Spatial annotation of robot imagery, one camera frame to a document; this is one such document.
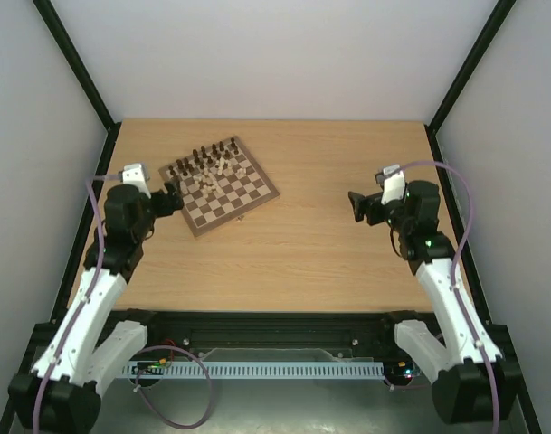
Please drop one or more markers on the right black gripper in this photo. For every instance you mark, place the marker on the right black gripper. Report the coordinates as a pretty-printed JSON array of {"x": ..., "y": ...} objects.
[{"x": 367, "y": 209}]

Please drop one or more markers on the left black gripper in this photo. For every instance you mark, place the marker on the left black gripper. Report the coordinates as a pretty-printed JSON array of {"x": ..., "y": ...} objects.
[{"x": 175, "y": 194}]

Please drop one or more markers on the wooden chess board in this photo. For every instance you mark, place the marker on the wooden chess board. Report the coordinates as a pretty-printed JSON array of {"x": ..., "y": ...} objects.
[{"x": 205, "y": 214}]

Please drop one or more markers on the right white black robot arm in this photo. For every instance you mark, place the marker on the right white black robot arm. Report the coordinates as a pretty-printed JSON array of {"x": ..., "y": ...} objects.
[{"x": 471, "y": 379}]

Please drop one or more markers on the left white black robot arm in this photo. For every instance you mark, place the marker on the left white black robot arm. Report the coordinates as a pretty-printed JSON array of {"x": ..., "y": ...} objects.
[{"x": 63, "y": 391}]

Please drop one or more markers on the pile of white pieces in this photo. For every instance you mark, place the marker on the pile of white pieces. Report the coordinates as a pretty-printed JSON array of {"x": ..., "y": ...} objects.
[{"x": 218, "y": 178}]

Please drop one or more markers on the row of dark pieces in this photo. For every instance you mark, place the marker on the row of dark pieces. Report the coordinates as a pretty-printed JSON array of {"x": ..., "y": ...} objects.
[{"x": 204, "y": 156}]

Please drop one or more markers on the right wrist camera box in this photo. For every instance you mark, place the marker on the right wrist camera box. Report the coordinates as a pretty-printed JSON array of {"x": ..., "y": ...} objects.
[{"x": 391, "y": 180}]

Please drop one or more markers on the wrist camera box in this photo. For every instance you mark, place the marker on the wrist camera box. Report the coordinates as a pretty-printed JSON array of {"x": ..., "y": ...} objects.
[
  {"x": 136, "y": 174},
  {"x": 391, "y": 180}
]

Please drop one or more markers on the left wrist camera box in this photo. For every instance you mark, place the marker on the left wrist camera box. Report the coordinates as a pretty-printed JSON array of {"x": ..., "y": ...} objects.
[{"x": 136, "y": 174}]

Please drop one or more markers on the black aluminium frame rail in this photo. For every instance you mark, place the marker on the black aluminium frame rail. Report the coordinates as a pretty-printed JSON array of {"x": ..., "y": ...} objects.
[{"x": 356, "y": 334}]

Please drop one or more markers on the light blue cable duct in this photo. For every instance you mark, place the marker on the light blue cable duct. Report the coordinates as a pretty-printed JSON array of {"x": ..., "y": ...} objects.
[{"x": 269, "y": 371}]

